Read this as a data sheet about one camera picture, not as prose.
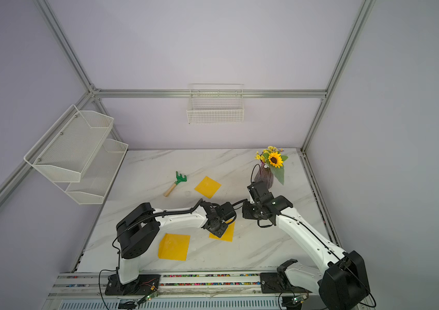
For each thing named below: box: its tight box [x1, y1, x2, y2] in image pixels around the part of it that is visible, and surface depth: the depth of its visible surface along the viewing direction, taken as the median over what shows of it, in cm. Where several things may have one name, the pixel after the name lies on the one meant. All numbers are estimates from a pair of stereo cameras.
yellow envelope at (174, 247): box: [157, 233, 191, 261], surface depth 85 cm
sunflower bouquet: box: [255, 145, 288, 185], surface depth 84 cm
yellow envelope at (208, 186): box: [193, 175, 223, 199], surface depth 107 cm
